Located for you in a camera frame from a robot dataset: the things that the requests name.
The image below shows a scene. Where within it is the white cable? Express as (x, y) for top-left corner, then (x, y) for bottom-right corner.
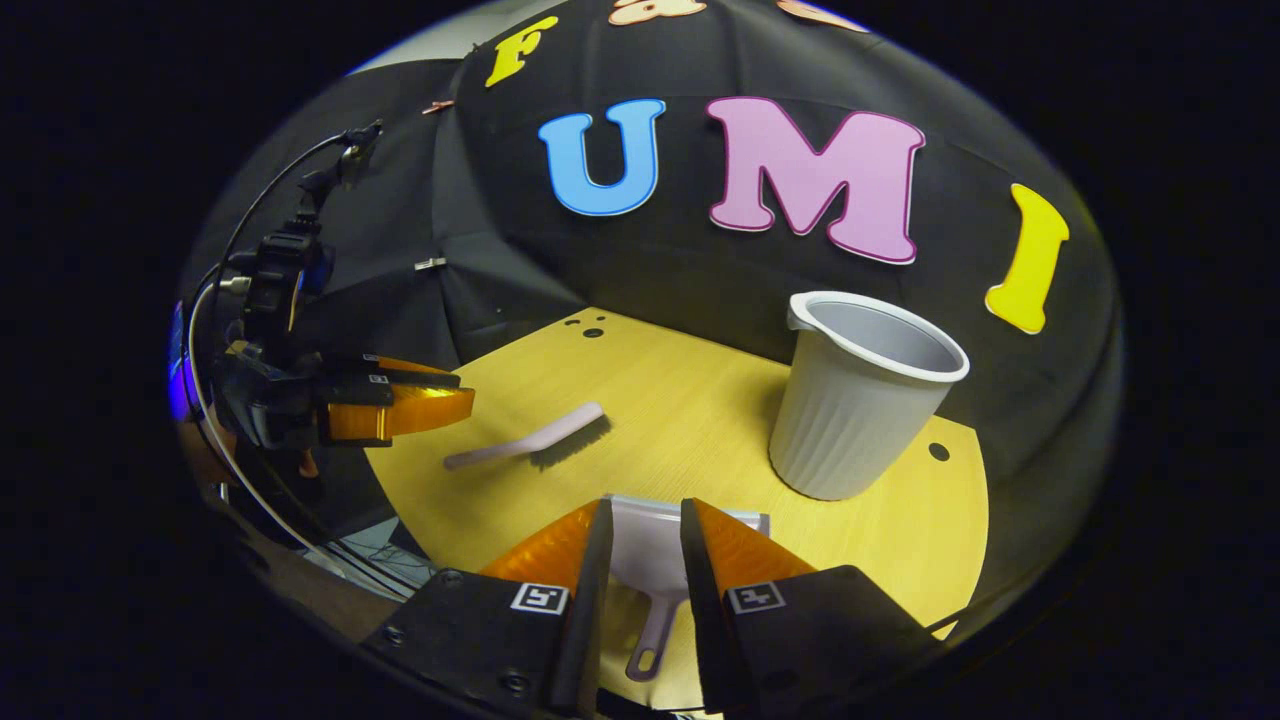
(186, 280), (421, 601)

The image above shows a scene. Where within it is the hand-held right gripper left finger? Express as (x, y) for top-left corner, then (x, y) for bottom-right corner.
(360, 497), (614, 719)

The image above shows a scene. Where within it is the pink dustpan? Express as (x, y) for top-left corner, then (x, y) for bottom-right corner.
(605, 494), (771, 683)

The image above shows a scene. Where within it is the white ribbed garbage bin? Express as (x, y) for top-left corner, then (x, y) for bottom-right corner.
(768, 290), (971, 502)

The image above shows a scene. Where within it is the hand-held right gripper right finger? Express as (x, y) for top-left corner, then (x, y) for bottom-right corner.
(680, 497), (946, 713)

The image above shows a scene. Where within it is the black backdrop cloth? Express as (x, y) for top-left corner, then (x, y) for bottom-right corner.
(180, 0), (1126, 641)

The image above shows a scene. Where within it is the wooden desktop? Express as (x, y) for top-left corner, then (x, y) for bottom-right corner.
(362, 306), (991, 713)

